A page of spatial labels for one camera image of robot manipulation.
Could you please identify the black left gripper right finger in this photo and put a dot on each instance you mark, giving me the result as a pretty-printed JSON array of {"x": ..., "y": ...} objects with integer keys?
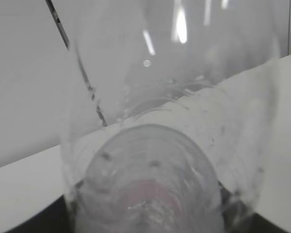
[{"x": 276, "y": 222}]

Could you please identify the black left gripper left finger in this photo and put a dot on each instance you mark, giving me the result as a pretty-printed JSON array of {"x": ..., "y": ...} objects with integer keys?
[{"x": 52, "y": 219}]

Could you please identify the clear water bottle red label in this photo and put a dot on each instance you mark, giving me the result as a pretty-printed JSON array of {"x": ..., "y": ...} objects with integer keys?
[{"x": 169, "y": 113}]

